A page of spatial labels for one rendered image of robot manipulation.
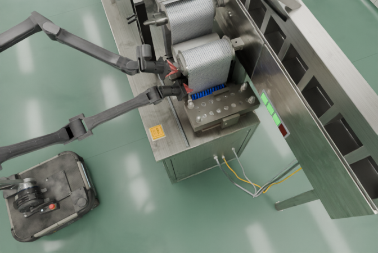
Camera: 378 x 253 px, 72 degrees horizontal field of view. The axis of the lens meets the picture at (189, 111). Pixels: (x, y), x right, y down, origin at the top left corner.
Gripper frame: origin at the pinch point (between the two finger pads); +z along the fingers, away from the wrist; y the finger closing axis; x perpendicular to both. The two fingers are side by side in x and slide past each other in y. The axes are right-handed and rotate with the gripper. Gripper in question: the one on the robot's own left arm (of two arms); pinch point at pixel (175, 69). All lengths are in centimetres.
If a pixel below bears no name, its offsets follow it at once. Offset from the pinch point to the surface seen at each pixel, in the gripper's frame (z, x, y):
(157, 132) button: 3.1, -35.9, 16.6
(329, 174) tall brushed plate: 22, 29, 74
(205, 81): 18.0, 0.2, 6.5
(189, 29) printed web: 8.6, 13.2, -17.5
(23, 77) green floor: -27, -176, -135
